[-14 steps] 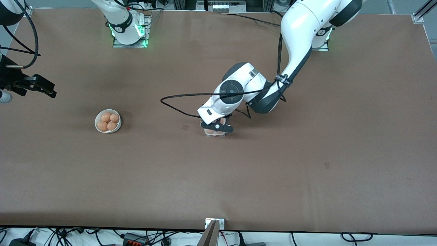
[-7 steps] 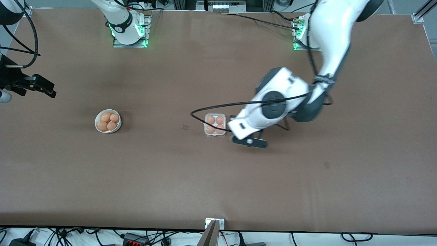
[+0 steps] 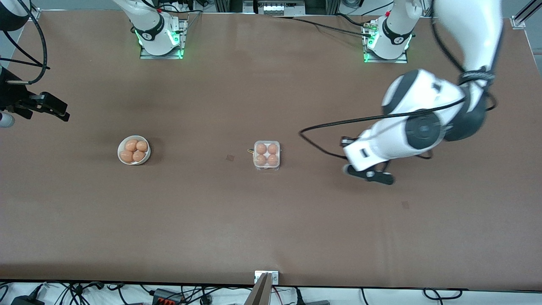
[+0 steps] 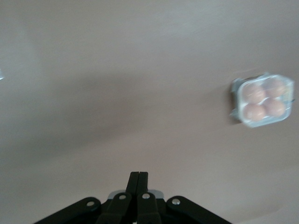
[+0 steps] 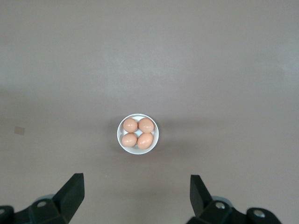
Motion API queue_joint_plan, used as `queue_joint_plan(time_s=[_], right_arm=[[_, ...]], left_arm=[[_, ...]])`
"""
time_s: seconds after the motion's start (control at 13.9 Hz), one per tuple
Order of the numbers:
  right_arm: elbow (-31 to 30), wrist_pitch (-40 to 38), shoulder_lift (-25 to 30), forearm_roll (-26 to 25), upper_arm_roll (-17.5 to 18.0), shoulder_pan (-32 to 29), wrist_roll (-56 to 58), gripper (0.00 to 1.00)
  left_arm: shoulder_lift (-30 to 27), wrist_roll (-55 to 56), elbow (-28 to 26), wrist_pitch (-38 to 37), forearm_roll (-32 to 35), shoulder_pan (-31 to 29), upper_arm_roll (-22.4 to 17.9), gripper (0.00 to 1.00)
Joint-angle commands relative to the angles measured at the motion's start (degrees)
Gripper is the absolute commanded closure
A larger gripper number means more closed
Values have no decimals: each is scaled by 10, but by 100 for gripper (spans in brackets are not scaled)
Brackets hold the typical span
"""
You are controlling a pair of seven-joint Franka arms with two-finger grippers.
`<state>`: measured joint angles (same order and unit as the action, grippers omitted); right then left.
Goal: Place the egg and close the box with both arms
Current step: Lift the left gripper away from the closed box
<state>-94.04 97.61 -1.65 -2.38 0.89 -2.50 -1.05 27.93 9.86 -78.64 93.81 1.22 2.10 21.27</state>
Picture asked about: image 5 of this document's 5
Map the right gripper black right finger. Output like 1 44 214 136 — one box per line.
186 175 284 224

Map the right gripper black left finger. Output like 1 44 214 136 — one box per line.
0 173 85 224

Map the brown egg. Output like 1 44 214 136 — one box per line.
123 118 138 133
138 118 155 134
136 132 154 150
121 132 138 147

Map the white round bowl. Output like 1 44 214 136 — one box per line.
116 113 160 155

